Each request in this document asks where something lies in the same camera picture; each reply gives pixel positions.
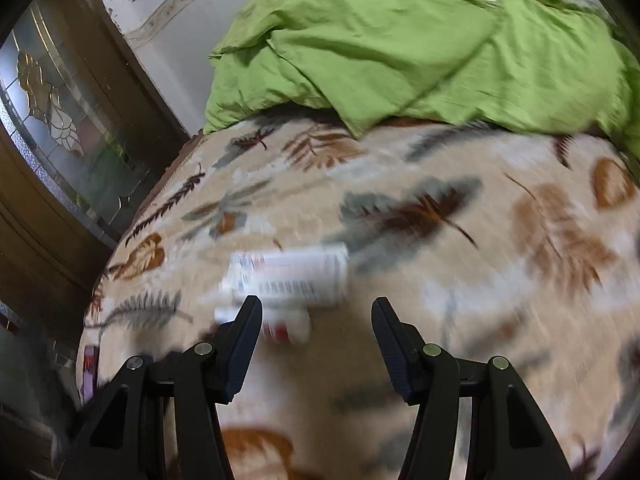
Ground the green duvet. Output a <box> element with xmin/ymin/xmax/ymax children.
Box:
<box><xmin>204</xmin><ymin>0</ymin><xmax>639</xmax><ymax>155</ymax></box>

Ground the white plastic bottle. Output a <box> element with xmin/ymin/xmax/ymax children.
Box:
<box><xmin>214</xmin><ymin>303</ymin><xmax>314</xmax><ymax>346</ymax></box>

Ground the smartphone with lit screen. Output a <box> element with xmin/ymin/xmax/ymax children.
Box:
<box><xmin>80</xmin><ymin>344</ymin><xmax>100</xmax><ymax>404</ymax></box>

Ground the white medicine box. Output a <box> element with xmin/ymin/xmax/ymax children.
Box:
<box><xmin>220</xmin><ymin>243</ymin><xmax>349</xmax><ymax>309</ymax></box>

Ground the leaf pattern bed blanket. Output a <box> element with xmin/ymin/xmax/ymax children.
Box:
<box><xmin>76</xmin><ymin>114</ymin><xmax>639</xmax><ymax>479</ymax></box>

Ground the stained glass door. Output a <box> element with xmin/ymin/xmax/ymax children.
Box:
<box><xmin>0</xmin><ymin>4</ymin><xmax>156</xmax><ymax>231</ymax></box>

